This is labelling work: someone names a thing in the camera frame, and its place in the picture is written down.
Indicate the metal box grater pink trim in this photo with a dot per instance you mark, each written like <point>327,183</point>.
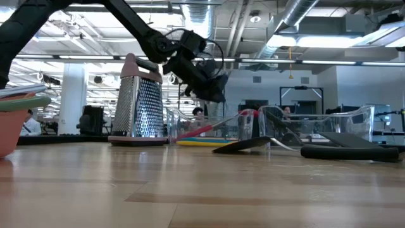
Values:
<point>139,107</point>

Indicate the black turner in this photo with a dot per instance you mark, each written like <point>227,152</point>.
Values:
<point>348,153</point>

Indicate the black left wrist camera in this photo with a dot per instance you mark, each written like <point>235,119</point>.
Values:
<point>191,42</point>

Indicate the long light bar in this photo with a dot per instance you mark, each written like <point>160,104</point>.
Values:
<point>95,57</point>

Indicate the ribbed silver ceiling duct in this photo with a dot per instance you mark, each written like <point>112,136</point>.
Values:
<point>197,16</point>

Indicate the black station frame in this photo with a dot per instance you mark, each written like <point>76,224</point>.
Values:
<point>300,87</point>

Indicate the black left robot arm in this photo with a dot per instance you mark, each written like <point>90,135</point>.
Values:
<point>136,23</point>

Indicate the red slotted spoon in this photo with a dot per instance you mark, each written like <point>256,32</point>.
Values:
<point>193,133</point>

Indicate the black angled panel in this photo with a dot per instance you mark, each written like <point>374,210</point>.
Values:
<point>348,139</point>

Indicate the person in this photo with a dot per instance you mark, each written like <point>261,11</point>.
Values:
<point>287,111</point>
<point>198,112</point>
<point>31,126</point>

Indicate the clear plastic bin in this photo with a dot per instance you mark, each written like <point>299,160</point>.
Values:
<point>348,123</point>
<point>243,126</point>

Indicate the black cabinet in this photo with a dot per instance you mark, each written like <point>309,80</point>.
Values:
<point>95,120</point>

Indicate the computer monitor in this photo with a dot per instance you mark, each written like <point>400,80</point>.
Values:
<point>383,115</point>

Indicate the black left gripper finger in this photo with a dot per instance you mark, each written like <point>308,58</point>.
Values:
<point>218,76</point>
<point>210,97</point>

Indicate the orange plastic basket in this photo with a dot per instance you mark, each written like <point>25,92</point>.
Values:
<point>12,133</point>

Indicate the round ceiling sensor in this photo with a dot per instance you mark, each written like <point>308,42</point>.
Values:
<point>255,17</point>

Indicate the yellow silicone spatula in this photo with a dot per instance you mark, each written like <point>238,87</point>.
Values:
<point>202,143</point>

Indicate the white pillar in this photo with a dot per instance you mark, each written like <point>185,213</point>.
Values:
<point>72,101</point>

